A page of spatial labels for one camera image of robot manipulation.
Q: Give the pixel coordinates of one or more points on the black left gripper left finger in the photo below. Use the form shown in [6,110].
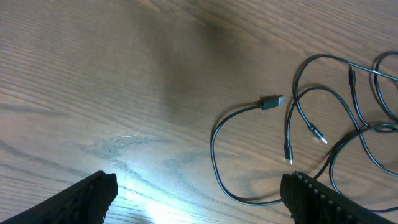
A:
[85,202]

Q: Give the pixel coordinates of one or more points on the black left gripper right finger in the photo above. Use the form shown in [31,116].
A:
[310,201]

